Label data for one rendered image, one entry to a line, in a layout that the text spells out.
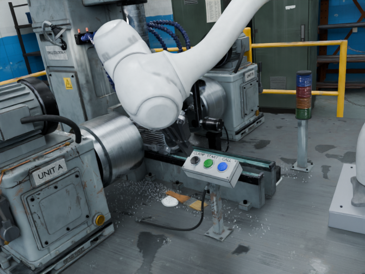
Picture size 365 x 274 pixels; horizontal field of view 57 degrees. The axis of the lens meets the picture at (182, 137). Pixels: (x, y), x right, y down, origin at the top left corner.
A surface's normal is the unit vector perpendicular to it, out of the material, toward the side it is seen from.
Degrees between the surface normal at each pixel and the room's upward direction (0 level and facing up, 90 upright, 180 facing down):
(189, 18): 90
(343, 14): 90
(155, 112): 111
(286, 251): 0
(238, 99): 90
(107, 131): 39
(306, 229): 0
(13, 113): 90
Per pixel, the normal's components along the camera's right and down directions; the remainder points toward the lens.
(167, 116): 0.20, 0.64
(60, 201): 0.78, 0.15
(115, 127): 0.40, -0.62
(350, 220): -0.50, 0.37
